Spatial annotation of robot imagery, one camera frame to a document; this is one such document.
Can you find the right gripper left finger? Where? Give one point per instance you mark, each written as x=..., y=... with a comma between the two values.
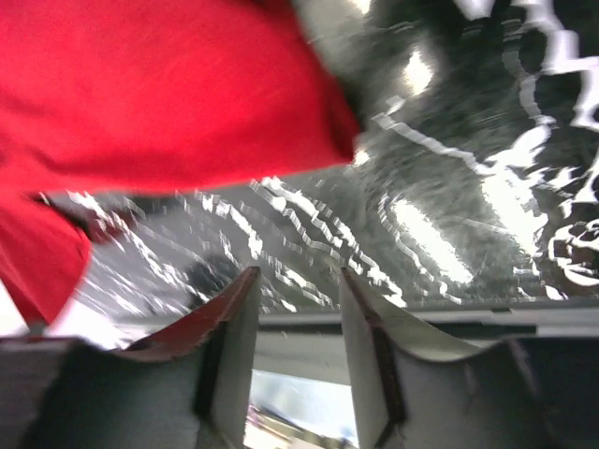
x=185, y=386

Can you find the red t shirt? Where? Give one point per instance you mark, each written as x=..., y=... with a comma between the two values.
x=150, y=97

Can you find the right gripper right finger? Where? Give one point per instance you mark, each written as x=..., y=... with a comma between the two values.
x=415, y=386

